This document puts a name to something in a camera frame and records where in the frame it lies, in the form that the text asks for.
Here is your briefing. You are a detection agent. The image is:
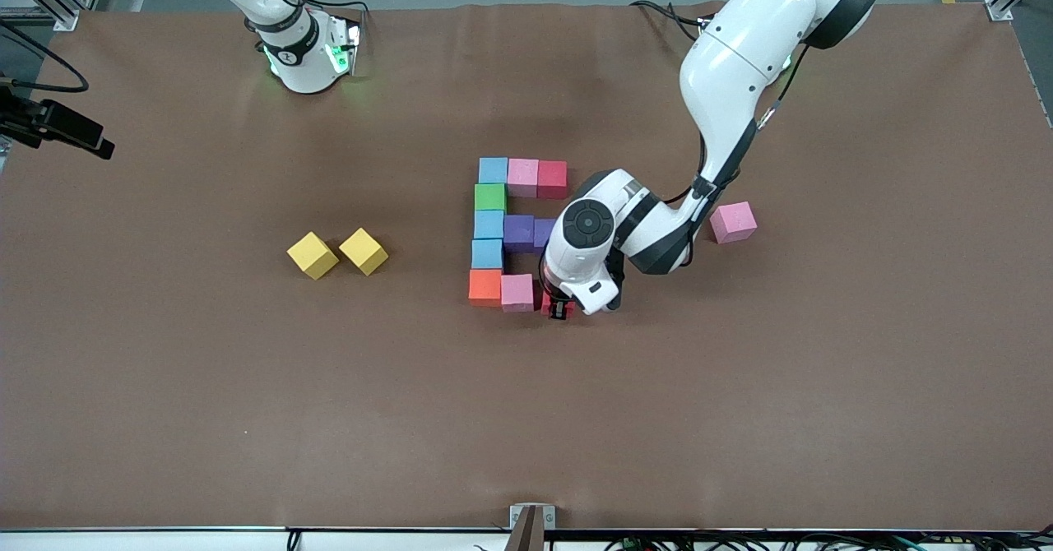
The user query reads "red foam cube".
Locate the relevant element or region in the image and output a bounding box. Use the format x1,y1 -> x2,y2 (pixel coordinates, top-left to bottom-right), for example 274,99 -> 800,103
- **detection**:
533,278 -> 577,318
537,160 -> 569,200

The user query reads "pink foam cube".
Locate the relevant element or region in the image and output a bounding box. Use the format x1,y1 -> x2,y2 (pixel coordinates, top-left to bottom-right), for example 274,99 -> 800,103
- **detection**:
709,201 -> 758,245
507,158 -> 540,199
500,274 -> 536,314

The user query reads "orange foam cube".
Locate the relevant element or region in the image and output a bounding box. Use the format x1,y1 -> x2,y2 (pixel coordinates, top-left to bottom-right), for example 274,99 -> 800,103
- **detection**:
468,268 -> 504,308

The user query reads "brown table mat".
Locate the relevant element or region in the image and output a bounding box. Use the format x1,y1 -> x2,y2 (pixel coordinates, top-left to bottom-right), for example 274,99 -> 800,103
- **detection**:
0,0 -> 1053,533

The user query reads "yellow foam cube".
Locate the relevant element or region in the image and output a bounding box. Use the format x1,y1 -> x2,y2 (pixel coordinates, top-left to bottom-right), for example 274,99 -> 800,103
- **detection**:
286,232 -> 340,281
338,227 -> 390,277

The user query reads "metal pole bracket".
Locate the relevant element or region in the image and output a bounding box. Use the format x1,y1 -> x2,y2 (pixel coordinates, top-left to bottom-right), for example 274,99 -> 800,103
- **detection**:
506,503 -> 557,551

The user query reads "black left arm base cable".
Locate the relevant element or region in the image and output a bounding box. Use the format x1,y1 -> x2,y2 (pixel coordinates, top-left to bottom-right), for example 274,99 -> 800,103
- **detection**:
629,0 -> 715,42

